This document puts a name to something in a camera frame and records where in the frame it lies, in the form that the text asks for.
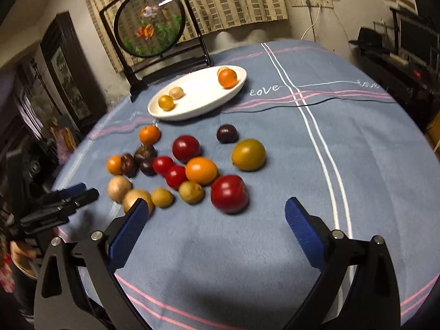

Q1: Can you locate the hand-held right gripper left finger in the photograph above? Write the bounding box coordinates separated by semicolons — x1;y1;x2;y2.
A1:
34;197;150;330

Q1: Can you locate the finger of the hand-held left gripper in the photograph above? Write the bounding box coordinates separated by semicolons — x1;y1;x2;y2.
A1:
51;183;87;203
14;188;100;238

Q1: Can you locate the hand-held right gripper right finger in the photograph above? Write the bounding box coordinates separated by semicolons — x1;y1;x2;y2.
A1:
285;197;401;330

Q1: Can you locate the tan round fruit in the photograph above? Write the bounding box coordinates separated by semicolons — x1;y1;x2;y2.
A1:
178;181;205;205
107;175;133;203
150;188;175;209
122;189;155;218

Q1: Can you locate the orange tangerine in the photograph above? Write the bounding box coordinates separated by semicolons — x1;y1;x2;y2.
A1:
139;125;162;145
106;155;125;176
218;69;238;89

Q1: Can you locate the dark brown oblong fruit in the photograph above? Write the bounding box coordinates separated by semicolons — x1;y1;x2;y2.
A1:
120;153;138;178

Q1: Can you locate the dark purple plum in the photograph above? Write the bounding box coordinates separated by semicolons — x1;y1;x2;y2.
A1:
139;160;157;177
216;124;239;144

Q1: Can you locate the small red tomato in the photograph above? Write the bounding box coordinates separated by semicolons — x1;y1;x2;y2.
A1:
165;165;188;190
152;156;174;176

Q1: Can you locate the dark rough-skinned fruit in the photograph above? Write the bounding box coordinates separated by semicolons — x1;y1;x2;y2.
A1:
134;144;158;164

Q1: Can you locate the large red plum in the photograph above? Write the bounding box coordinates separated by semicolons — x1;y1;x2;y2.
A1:
210;175;249;214

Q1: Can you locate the smooth orange fruit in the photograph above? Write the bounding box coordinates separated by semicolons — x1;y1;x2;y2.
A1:
185;157;219;185

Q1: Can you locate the large yellow passion fruit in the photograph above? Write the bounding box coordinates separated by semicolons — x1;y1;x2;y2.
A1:
231;138;267;172

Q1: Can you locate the dark red plum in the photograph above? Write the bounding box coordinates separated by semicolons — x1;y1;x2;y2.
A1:
172;135;202;164

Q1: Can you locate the white oval plate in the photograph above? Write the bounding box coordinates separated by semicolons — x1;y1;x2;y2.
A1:
147;65;248;122

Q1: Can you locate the person's left hand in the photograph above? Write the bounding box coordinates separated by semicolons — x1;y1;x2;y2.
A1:
10;241;38;277

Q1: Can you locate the blue striped tablecloth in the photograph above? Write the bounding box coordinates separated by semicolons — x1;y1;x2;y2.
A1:
51;39;440;330

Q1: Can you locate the dark wooden cabinet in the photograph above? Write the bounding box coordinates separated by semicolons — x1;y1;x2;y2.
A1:
39;11;107;128

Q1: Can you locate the black media shelf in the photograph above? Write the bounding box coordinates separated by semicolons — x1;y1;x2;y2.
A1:
349;27;440;128

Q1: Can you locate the round goldfish screen black stand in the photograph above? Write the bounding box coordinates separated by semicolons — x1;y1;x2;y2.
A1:
99;0;215;103

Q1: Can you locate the black hat-shaped item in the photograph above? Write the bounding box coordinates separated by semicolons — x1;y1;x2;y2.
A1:
349;27;384;47

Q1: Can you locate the black monitor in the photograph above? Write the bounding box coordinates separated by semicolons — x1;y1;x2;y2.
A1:
397;14;440;66

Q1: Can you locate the beige checked curtain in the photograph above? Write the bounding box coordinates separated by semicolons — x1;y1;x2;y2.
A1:
78;0;289;73

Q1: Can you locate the white power cable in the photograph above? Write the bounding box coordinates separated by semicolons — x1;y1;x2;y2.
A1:
301;5;322;41

